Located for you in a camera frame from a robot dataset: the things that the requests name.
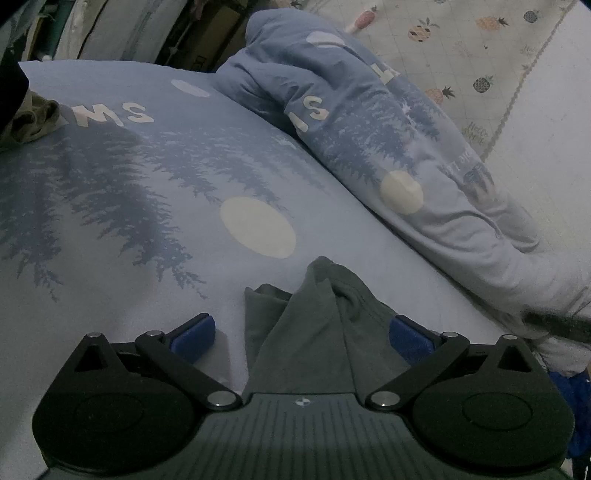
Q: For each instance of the pineapple print sheet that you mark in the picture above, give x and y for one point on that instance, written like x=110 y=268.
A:
x=461 y=50

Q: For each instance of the dark cloth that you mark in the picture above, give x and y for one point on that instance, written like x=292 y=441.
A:
x=11 y=92

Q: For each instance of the dark grey cloth strip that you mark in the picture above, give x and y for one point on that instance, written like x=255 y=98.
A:
x=558 y=326

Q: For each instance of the grey garment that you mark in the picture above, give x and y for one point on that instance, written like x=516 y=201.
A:
x=314 y=332

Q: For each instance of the tree print blue quilt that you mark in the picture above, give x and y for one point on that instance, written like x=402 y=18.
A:
x=369 y=129

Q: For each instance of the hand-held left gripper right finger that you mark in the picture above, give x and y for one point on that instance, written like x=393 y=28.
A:
x=408 y=342

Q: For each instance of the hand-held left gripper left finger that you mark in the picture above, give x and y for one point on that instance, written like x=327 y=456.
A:
x=194 y=340

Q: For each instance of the blue cloth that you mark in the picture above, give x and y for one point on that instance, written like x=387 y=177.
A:
x=575 y=406

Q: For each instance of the cardboard box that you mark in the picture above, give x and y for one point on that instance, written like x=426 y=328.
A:
x=210 y=32

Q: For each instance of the tree print bed sheet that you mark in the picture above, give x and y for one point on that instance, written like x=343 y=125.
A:
x=152 y=184

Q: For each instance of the olive cloth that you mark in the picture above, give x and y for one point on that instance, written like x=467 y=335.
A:
x=34 y=120

